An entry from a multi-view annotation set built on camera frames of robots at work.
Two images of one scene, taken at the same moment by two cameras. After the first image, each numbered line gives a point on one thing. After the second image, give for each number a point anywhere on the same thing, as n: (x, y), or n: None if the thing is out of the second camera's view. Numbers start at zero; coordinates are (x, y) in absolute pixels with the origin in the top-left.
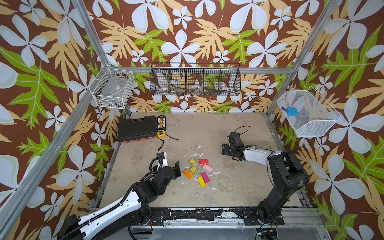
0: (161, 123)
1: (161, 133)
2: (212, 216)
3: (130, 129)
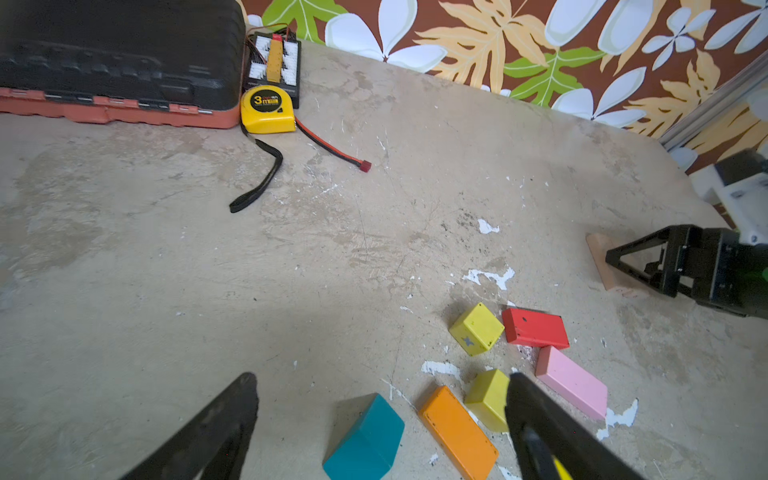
0: (274, 60)
1: (267, 110)
2: None
3: (158, 63)
